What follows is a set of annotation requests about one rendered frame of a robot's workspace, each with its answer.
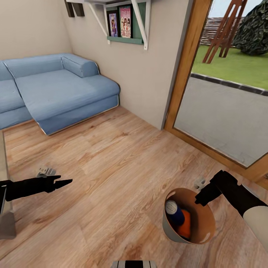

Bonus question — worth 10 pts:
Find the trash can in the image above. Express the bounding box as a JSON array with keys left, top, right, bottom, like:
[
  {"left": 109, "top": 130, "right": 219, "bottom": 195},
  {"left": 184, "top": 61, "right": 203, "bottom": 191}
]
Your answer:
[{"left": 162, "top": 188, "right": 216, "bottom": 245}]

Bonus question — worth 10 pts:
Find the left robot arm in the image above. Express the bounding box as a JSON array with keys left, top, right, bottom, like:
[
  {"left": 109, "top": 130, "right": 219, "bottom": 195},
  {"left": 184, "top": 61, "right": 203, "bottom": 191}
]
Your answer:
[{"left": 0, "top": 166, "right": 73, "bottom": 224}]

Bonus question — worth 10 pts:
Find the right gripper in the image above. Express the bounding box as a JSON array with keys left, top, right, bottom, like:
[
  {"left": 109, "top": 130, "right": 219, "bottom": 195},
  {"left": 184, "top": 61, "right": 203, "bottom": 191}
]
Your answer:
[{"left": 195, "top": 185, "right": 220, "bottom": 206}]

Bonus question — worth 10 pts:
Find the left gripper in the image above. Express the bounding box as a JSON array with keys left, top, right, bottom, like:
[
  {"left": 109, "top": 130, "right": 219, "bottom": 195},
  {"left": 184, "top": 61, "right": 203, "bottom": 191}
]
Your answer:
[{"left": 24, "top": 175, "right": 73, "bottom": 197}]

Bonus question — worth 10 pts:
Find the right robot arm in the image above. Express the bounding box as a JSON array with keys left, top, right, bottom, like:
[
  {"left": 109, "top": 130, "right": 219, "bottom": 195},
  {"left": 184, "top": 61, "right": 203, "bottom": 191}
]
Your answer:
[{"left": 194, "top": 170, "right": 268, "bottom": 254}]

